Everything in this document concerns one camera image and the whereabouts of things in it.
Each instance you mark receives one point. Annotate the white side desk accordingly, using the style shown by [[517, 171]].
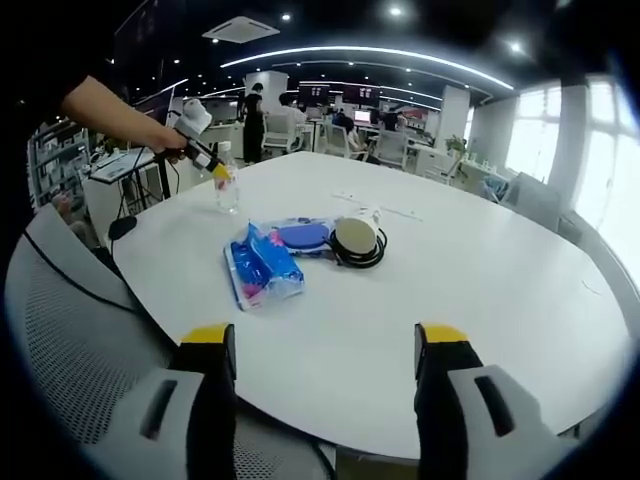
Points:
[[107, 190]]

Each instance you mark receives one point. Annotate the white tabletop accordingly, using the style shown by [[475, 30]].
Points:
[[450, 300]]

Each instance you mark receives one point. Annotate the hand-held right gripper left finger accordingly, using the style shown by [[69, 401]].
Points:
[[210, 410]]

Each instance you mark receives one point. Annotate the narrow bright window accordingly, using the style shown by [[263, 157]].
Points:
[[535, 135]]

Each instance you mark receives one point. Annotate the green potted plant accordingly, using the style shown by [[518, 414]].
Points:
[[456, 144]]

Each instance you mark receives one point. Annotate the person's left hand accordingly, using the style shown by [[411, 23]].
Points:
[[170, 144]]

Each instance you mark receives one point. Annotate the black armrest pad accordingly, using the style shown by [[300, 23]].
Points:
[[122, 227]]

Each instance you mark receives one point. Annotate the curved ceiling light strip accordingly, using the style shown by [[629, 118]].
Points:
[[360, 49]]

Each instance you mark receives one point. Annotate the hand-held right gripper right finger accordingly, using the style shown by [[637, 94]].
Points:
[[440, 410]]

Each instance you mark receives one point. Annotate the grey mesh office chair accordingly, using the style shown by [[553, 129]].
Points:
[[75, 325]]

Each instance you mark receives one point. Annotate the large bright window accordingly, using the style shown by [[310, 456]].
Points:
[[615, 165]]

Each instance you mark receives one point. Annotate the white office chair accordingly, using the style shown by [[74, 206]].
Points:
[[280, 132]]

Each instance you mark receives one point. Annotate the grey padded chair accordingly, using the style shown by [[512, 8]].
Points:
[[532, 200]]

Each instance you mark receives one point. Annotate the clear plastic bottle item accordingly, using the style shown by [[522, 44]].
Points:
[[227, 200]]

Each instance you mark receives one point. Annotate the blue tissue pack item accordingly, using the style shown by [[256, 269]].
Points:
[[260, 270]]

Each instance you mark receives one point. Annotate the white recessed socket strip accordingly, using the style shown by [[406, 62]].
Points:
[[400, 214]]

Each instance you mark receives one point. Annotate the ceiling air conditioner unit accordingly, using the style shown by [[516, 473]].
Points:
[[240, 29]]

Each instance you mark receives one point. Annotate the white paper cup item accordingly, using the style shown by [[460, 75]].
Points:
[[355, 235]]

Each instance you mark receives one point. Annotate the blue pad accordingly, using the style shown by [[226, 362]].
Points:
[[300, 237]]

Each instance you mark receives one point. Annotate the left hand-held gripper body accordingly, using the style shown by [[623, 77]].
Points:
[[195, 120]]

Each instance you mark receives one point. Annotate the grey storage shelf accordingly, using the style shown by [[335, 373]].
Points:
[[55, 160]]

